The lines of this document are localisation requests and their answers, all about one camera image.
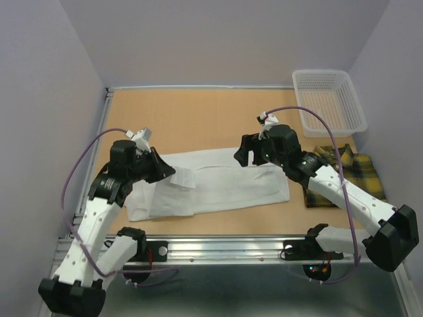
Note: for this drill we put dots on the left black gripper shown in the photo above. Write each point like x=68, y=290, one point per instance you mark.
x=162, y=170

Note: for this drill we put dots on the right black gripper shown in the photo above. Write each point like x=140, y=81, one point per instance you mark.
x=248, y=142

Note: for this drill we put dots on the white long sleeve shirt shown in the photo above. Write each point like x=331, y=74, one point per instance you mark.
x=206, y=181

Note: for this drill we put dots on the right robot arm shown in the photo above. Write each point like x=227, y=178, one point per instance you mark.
x=389, y=233

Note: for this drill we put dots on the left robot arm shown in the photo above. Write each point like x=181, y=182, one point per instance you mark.
x=78, y=286

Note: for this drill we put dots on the white plastic basket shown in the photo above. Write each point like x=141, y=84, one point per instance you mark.
x=331, y=95

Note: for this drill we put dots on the yellow plaid folded shirt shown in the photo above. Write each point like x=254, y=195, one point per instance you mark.
x=358, y=169

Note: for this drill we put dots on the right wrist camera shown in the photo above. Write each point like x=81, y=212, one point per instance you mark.
x=266, y=121

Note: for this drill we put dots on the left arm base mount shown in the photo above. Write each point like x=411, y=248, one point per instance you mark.
x=156, y=251

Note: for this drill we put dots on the aluminium front rail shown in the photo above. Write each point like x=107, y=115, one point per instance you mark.
x=228, y=249

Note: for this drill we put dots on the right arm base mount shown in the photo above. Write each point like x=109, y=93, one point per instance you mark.
x=301, y=250

